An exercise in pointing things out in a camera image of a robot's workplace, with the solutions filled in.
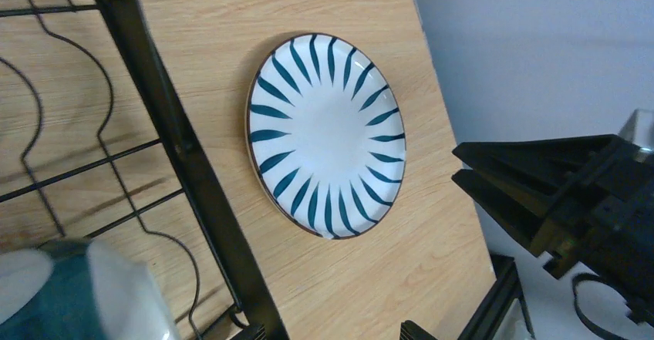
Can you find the black aluminium frame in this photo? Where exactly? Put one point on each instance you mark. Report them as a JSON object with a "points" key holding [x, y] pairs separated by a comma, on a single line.
{"points": [[503, 313]]}

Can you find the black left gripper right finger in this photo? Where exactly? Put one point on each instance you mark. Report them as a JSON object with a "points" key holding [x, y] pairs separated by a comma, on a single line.
{"points": [[409, 330]]}

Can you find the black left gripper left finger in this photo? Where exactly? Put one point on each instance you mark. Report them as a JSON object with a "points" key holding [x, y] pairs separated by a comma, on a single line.
{"points": [[251, 332]]}

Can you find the white bowl dark rim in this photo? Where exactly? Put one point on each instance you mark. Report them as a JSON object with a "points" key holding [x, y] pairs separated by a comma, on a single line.
{"points": [[80, 289]]}

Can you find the blue striped white plate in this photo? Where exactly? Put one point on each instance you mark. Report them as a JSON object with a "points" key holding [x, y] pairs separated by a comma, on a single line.
{"points": [[325, 136]]}

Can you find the black wire dish rack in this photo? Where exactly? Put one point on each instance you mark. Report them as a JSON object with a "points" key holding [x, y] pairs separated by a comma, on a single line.
{"points": [[252, 303]]}

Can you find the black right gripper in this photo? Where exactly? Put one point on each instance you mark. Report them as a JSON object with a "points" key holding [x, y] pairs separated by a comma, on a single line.
{"points": [[601, 216]]}

